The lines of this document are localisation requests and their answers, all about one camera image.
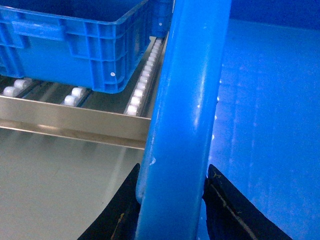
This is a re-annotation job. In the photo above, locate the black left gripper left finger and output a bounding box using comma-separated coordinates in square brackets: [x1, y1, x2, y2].
[79, 163, 141, 240]

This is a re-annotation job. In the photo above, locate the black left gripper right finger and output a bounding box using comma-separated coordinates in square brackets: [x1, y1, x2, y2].
[202, 164, 291, 240]

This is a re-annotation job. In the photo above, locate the blue plastic crate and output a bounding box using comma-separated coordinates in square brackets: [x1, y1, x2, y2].
[135, 0, 320, 240]

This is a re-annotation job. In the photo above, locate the white roller track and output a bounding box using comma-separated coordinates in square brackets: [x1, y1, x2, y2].
[2, 78, 33, 97]
[124, 37, 165, 117]
[62, 87, 87, 107]

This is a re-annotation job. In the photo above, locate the white roller track middle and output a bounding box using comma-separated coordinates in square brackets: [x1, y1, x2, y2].
[62, 87, 87, 107]

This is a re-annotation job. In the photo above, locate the white roller track left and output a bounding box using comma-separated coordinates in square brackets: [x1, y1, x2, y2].
[2, 78, 33, 97]

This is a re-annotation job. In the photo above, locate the metal shelf front rail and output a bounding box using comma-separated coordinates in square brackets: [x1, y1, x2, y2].
[0, 96, 151, 149]

